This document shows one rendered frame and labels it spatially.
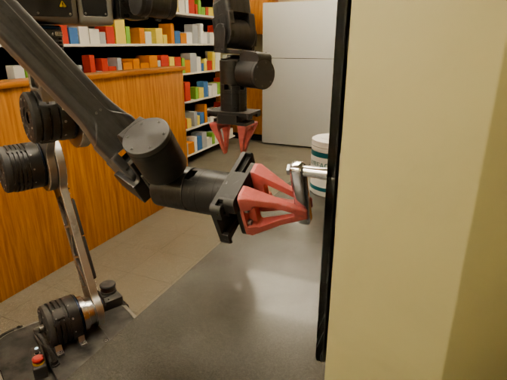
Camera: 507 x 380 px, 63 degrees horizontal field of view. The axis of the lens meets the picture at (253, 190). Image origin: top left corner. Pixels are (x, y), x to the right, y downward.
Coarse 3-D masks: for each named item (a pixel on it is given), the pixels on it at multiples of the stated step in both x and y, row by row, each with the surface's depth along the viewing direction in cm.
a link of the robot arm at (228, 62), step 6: (228, 54) 87; (222, 60) 85; (228, 60) 84; (234, 60) 83; (222, 66) 85; (228, 66) 85; (234, 66) 84; (222, 72) 86; (228, 72) 85; (234, 72) 85; (222, 78) 86; (228, 78) 85; (234, 78) 85; (228, 84) 87; (234, 84) 87
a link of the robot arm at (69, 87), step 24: (0, 0) 50; (0, 24) 50; (24, 24) 51; (24, 48) 51; (48, 48) 52; (48, 72) 52; (72, 72) 53; (72, 96) 53; (96, 96) 54; (96, 120) 53; (120, 120) 55; (96, 144) 54; (120, 144) 55; (120, 168) 54
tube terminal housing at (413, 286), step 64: (384, 0) 31; (448, 0) 30; (384, 64) 33; (448, 64) 31; (384, 128) 34; (448, 128) 32; (384, 192) 36; (448, 192) 34; (384, 256) 38; (448, 256) 35; (384, 320) 40; (448, 320) 37
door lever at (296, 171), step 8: (288, 168) 44; (296, 168) 43; (304, 168) 43; (312, 168) 43; (320, 168) 43; (296, 176) 44; (304, 176) 44; (312, 176) 43; (320, 176) 43; (296, 184) 45; (304, 184) 44; (296, 192) 45; (304, 192) 45; (296, 200) 46; (304, 200) 46; (304, 224) 49
